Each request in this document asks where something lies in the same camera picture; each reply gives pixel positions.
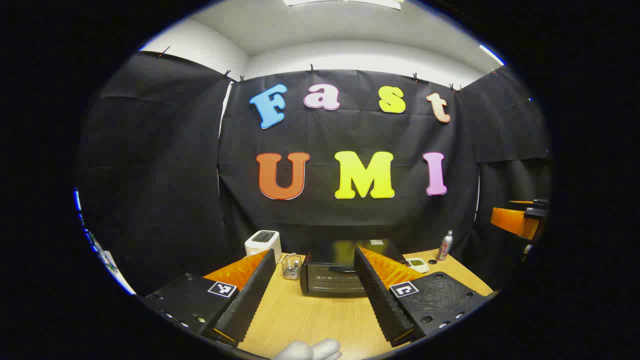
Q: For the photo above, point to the white divided tray of beans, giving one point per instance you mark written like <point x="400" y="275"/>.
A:
<point x="416" y="264"/>

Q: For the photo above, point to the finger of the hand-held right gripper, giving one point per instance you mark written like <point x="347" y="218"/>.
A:
<point x="512" y="222"/>

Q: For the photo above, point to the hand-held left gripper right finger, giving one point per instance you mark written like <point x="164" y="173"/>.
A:
<point x="380" y="295"/>

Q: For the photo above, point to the silver bottle with pink label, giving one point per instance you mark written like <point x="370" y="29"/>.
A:
<point x="444" y="247"/>

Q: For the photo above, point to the white toaster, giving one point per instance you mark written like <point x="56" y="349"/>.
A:
<point x="260" y="245"/>

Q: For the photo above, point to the black backdrop cloth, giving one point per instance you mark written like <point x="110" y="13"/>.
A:
<point x="175" y="175"/>

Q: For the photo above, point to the ceiling light panel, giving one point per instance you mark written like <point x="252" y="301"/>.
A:
<point x="345" y="3"/>

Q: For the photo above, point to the colourful printed sheets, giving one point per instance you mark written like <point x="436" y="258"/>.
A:
<point x="102" y="252"/>

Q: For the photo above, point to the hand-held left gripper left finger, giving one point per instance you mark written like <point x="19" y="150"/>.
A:
<point x="250" y="295"/>

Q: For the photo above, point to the black electric oven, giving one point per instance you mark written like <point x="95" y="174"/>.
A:
<point x="330" y="280"/>

